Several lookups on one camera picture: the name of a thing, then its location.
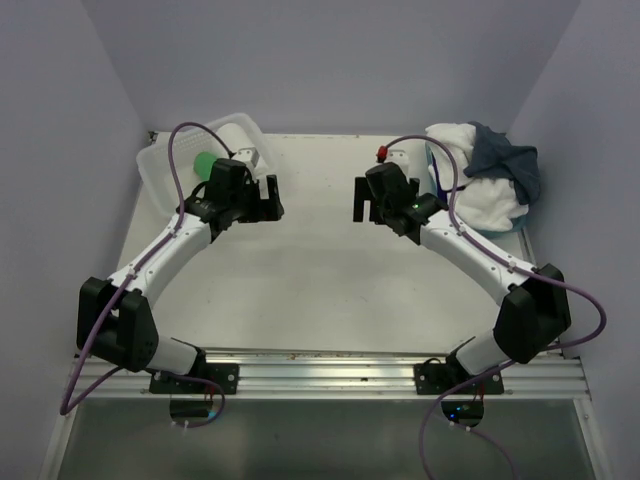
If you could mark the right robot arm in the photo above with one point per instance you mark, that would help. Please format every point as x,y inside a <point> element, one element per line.
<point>532,313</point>

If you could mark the white towel pile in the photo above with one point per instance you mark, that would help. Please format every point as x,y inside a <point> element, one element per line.
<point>460,135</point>

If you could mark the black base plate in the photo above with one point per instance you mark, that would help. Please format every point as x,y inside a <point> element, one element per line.
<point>434,377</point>
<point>211,378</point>

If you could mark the aluminium mounting rail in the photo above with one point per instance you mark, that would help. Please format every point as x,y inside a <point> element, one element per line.
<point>325,375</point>

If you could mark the dark blue towel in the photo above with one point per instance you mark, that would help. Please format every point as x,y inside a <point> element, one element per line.
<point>505,160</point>

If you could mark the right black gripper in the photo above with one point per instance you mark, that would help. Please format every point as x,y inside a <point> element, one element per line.
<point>363,193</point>

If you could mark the white rolled towel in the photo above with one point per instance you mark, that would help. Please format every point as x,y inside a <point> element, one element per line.
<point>237,136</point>

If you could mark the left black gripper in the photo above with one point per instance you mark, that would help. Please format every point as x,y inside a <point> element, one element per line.
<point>269,209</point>

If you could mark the green rolled towel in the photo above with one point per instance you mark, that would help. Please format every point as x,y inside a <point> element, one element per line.
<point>203,164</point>

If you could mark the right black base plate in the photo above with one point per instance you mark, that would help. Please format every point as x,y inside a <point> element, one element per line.
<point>434,377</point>

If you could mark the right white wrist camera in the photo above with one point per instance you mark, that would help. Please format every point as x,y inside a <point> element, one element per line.
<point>394,155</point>

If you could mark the white plastic basket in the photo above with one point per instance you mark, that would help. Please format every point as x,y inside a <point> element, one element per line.
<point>154,168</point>

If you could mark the teal plastic basin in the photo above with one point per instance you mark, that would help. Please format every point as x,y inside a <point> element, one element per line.
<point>489,205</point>

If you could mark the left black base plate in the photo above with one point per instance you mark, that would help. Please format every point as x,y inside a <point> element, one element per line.
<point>211,378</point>

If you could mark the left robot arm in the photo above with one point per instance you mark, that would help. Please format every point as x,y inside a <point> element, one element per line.
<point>115,315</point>

